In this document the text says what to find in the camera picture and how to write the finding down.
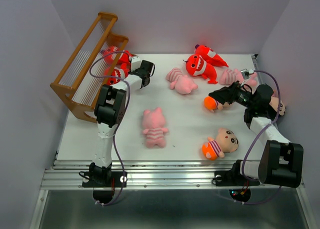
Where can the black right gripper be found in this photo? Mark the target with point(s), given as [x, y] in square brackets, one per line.
[228, 93]

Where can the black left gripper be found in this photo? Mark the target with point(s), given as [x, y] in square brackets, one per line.
[135, 70]

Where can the red shark plush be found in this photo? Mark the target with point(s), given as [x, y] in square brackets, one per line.
[196, 66]
[210, 56]
[118, 73]
[111, 52]

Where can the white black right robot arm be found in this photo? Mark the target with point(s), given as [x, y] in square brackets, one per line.
[281, 162]

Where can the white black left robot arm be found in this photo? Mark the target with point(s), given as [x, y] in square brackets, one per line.
[110, 109]

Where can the wooden tiered shelf rack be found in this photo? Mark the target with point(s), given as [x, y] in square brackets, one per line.
[78, 83]

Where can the pink striped pig plush right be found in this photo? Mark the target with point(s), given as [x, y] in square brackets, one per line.
[230, 76]

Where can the pink striped pig plush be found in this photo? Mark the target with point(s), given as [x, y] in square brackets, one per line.
[154, 130]
[180, 82]
[230, 76]

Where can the boy doll orange pants middle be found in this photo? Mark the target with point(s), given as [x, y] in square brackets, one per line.
[213, 105]

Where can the boy doll orange pants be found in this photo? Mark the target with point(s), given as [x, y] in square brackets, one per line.
[224, 142]
[277, 105]
[213, 105]

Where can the pink striped pig plush back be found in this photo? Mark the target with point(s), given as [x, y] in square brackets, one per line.
[180, 82]

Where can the boy doll orange pants right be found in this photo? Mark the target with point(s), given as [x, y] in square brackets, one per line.
[277, 105]

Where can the boy doll orange pants front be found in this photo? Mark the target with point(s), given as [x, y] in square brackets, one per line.
[224, 142]

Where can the pink striped pig plush front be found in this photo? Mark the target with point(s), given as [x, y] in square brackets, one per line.
[154, 130]

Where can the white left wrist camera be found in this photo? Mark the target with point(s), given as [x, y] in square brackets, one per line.
[135, 63]

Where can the aluminium front mounting rail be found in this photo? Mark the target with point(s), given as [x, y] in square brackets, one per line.
[141, 175]

